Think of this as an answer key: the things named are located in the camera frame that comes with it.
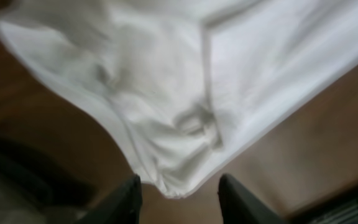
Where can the khaki folded shorts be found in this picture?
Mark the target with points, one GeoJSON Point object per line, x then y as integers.
{"type": "Point", "coordinates": [15, 209]}

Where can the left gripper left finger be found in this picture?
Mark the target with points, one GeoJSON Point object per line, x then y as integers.
{"type": "Point", "coordinates": [122, 206]}

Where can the white t-shirt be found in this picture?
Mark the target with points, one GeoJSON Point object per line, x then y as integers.
{"type": "Point", "coordinates": [184, 87]}

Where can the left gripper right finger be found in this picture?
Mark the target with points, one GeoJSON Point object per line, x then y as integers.
{"type": "Point", "coordinates": [240, 206]}

